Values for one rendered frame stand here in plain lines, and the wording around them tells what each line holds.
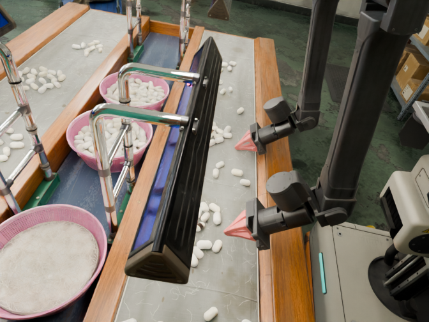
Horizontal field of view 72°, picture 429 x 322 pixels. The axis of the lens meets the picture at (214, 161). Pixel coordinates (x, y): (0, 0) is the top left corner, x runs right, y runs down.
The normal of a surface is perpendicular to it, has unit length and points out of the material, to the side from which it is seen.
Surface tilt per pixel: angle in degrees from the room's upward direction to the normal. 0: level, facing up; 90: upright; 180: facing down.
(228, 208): 0
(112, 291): 0
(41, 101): 0
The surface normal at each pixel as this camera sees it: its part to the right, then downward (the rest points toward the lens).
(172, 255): 0.91, -0.24
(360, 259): 0.15, -0.71
